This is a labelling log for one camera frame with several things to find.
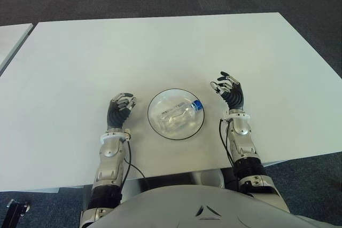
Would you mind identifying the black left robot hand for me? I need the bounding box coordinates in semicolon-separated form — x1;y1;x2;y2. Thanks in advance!
106;92;138;132

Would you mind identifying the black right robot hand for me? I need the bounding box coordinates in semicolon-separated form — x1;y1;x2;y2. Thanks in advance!
209;71;245;112

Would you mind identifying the clear water bottle blue cap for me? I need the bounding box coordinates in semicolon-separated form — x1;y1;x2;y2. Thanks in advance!
157;99;203;134

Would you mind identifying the white plate with black rim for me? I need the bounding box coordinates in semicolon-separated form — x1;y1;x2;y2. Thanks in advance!
147;88;206;141

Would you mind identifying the grey robot torso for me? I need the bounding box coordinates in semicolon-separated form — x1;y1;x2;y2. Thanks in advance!
89;184;342;228

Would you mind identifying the white side table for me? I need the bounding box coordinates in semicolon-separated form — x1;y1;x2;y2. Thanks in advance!
0;23;34;75

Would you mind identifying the black wheeled stand foot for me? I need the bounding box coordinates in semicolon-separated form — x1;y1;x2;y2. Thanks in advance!
4;199;30;228

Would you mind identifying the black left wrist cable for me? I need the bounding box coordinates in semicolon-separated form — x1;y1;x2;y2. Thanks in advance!
121;137;147;186

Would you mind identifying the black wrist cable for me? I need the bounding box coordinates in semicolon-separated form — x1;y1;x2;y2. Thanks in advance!
219;117;239;170
121;137;147;186

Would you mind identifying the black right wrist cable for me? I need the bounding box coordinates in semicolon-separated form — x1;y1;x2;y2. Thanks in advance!
219;117;239;170

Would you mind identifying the white rounded pedestal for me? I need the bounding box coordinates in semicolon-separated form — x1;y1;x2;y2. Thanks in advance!
188;168;225;190

